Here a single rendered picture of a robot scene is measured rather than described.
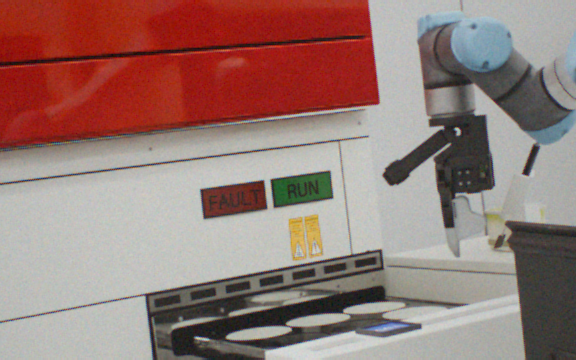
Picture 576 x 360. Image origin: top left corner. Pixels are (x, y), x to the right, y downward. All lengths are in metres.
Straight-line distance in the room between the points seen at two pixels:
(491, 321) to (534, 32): 3.02
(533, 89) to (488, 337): 0.44
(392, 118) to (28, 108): 2.34
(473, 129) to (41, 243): 0.66
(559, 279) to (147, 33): 0.86
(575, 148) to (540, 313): 3.25
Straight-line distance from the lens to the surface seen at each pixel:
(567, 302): 1.22
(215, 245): 1.95
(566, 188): 4.47
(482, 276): 1.92
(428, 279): 2.03
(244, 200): 1.97
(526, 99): 1.76
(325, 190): 2.05
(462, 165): 1.82
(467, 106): 1.82
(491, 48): 1.71
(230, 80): 1.91
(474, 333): 1.44
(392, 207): 3.97
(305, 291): 2.02
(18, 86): 1.78
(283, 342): 1.77
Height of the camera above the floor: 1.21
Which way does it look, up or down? 3 degrees down
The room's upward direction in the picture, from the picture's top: 7 degrees counter-clockwise
